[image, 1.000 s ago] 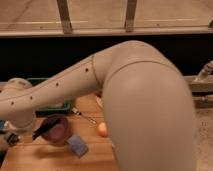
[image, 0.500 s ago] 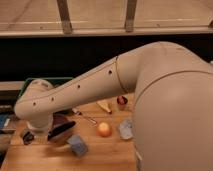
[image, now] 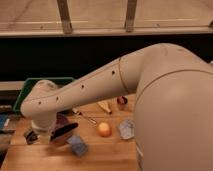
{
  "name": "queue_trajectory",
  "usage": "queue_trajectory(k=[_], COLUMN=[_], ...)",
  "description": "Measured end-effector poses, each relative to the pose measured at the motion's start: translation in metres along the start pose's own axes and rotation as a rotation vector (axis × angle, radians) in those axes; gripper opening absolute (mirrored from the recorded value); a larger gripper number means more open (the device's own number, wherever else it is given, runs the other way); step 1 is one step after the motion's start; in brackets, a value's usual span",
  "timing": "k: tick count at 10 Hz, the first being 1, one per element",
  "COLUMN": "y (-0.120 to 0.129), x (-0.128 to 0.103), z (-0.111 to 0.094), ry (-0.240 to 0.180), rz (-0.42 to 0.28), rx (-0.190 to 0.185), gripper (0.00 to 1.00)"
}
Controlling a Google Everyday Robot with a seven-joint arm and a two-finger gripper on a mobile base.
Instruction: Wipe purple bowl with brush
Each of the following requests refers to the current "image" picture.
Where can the orange ball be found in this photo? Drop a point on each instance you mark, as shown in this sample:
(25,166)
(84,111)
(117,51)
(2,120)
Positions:
(104,129)

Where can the blue sponge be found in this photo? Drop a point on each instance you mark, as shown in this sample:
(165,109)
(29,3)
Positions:
(78,146)

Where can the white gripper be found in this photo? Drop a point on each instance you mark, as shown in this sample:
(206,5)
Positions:
(44,133)

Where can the purple bowl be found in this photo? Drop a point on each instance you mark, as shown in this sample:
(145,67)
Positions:
(61,120)

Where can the black handled brush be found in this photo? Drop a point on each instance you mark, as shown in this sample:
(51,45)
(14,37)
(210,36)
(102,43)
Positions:
(31,137)

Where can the green plastic tray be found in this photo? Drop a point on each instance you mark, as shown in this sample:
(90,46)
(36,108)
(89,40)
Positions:
(30,85)

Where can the metal spoon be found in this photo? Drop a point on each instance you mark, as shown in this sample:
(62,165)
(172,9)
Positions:
(76,111)

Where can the crumpled grey foil cup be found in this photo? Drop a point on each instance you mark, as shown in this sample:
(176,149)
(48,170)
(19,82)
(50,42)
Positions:
(126,129)

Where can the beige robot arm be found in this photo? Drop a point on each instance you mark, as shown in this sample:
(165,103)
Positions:
(173,111)

